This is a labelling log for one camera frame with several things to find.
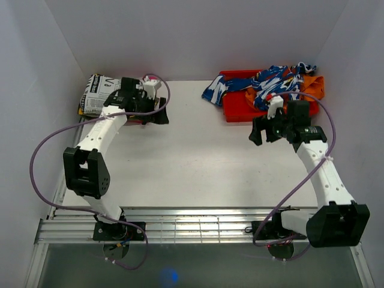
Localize newspaper print trousers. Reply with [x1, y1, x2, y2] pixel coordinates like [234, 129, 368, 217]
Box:
[80, 74, 121, 117]

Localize red plastic tray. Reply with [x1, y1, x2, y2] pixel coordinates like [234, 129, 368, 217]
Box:
[218, 70, 320, 123]

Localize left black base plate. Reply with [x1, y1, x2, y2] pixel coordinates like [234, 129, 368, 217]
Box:
[92, 221, 146, 242]

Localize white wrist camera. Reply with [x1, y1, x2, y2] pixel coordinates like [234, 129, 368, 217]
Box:
[266, 94, 284, 119]
[142, 79, 161, 100]

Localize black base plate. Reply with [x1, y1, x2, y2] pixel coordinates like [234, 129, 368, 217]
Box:
[92, 221, 146, 242]
[244, 221, 307, 240]

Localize blue white patterned trousers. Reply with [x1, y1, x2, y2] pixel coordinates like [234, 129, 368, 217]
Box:
[202, 62, 317, 111]

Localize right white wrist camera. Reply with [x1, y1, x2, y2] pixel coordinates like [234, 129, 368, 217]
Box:
[266, 94, 284, 119]

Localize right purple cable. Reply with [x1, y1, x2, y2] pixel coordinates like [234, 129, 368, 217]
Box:
[239, 91, 336, 262]

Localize camouflage folded trousers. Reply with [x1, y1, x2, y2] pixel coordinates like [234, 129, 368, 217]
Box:
[78, 102, 90, 116]

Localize orange trousers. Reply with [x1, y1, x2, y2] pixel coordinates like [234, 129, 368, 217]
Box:
[245, 74, 325, 111]

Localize purple cable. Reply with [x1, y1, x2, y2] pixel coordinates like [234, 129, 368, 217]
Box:
[239, 91, 336, 262]
[29, 73, 172, 270]

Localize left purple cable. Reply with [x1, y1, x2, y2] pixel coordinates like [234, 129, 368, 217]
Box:
[29, 73, 172, 270]

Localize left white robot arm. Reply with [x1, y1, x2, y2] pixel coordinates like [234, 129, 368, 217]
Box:
[63, 75, 169, 240]

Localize aluminium rail frame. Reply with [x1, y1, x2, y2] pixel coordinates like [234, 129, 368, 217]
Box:
[24, 119, 376, 288]

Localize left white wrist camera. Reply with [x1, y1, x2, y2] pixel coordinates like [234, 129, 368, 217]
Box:
[142, 79, 161, 100]

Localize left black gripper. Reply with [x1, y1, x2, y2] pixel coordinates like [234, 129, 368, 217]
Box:
[132, 93, 168, 124]

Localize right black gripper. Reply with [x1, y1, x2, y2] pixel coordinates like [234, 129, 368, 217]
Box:
[248, 106, 292, 145]

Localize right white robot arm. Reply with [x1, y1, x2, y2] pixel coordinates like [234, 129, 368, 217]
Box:
[249, 96, 370, 248]

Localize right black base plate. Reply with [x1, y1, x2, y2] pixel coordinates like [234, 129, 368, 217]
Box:
[244, 221, 307, 240]

